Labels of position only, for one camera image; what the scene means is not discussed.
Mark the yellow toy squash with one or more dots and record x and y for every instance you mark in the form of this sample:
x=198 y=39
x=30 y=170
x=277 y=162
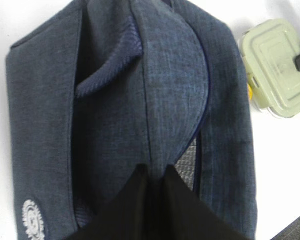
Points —
x=250 y=92

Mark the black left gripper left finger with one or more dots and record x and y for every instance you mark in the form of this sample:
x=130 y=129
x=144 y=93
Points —
x=123 y=217

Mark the green lidded glass lunch box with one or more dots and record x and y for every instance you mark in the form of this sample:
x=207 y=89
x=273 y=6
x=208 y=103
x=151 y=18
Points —
x=269 y=52

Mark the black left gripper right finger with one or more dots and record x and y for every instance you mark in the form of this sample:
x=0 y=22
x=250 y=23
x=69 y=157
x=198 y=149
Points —
x=186 y=217

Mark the dark blue fabric lunch bag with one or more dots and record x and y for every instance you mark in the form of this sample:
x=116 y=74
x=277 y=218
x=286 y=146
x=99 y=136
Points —
x=105 y=85

